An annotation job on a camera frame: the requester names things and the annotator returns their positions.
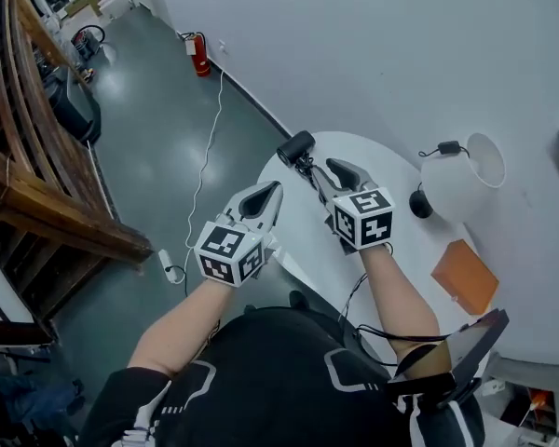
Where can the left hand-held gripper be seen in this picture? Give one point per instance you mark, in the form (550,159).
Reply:
(223,254)

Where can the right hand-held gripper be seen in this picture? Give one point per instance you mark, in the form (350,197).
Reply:
(363,221)

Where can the black hair dryer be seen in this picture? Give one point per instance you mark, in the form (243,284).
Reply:
(295,147)

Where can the person's right forearm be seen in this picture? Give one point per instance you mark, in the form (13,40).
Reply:
(396,296)

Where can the person's left forearm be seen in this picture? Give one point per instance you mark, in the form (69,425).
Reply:
(181,329)

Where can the white round table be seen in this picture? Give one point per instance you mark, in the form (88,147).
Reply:
(303,235)

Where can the black lamp base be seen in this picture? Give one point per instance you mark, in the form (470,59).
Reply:
(420,205)

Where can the white lamp shade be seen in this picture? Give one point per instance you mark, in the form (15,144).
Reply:
(452,184)

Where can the white power strip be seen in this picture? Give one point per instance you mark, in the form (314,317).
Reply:
(167,264)

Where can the orange box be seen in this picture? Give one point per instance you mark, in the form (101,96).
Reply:
(466,277)

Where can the red fire extinguisher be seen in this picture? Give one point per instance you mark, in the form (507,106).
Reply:
(200,56)

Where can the person's black shirt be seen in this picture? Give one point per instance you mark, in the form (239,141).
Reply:
(270,389)

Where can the black bin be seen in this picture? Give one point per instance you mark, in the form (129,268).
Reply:
(72,107)

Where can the wooden staircase railing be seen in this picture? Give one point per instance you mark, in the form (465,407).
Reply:
(37,156)

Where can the black vacuum cleaner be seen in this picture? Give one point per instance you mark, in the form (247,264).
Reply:
(87,42)

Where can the cardboard boxes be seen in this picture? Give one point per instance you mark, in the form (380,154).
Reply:
(98,0)

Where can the white shelf unit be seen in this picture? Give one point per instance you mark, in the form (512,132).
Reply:
(531,398)

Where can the white wall socket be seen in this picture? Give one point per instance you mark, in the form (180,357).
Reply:
(222,46)

